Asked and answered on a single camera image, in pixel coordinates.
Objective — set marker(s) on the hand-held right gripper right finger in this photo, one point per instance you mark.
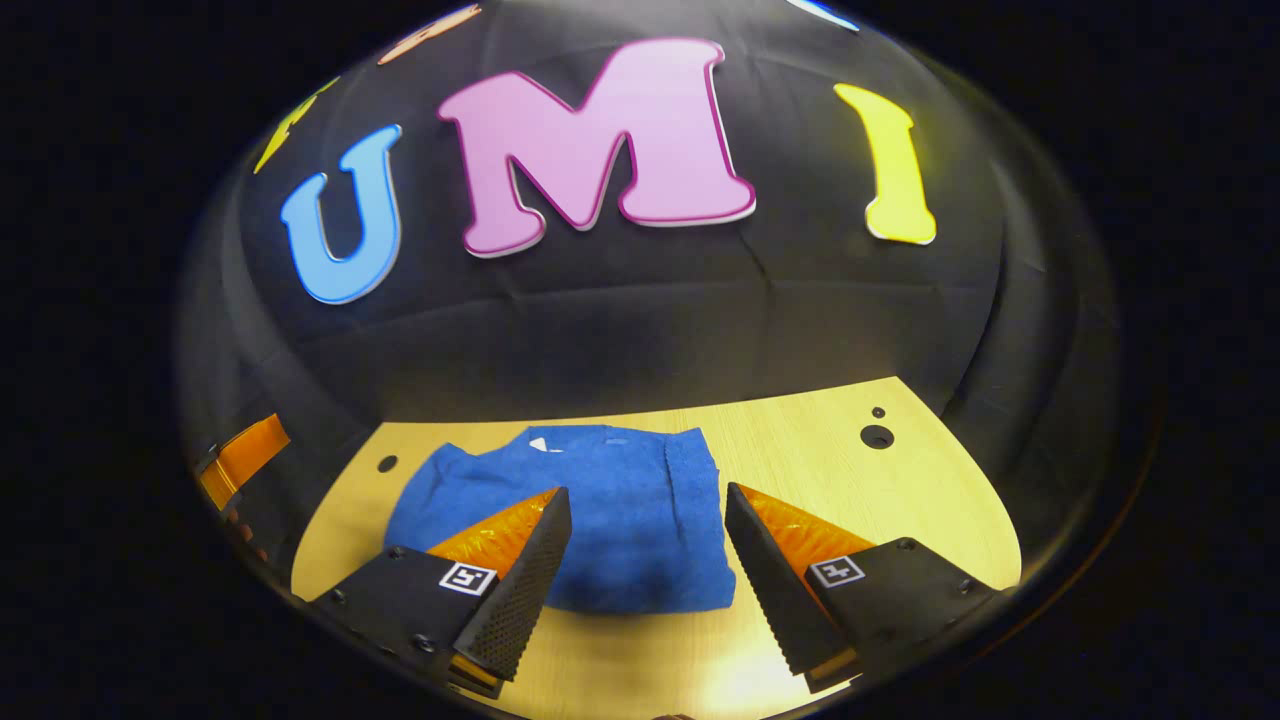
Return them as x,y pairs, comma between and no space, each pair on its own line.
770,590

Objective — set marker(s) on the blue button shirt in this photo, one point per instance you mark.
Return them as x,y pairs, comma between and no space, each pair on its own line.
640,500

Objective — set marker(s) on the black backdrop cloth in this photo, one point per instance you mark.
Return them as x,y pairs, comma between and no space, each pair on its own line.
650,320

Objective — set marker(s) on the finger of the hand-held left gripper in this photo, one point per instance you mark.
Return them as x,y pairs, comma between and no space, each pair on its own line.
250,440

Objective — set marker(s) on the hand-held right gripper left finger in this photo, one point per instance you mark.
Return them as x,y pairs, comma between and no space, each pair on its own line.
520,600

